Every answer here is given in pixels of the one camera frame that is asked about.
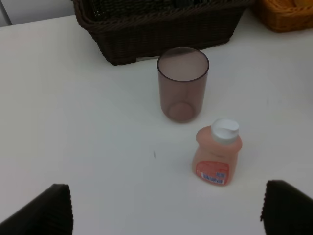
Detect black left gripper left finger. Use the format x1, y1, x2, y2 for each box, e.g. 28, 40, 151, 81
0, 184, 74, 235

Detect pink bottle white cap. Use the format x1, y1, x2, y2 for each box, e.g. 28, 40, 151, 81
192, 118, 243, 186

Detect translucent pink cup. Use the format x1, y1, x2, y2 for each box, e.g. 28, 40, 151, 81
157, 47, 210, 123

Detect dark brown wicker basket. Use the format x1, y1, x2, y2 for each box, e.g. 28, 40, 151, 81
73, 0, 253, 66

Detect orange wicker basket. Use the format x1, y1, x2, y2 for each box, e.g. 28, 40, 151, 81
252, 0, 313, 33

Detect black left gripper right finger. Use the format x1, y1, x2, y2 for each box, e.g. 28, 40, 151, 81
260, 180, 313, 235

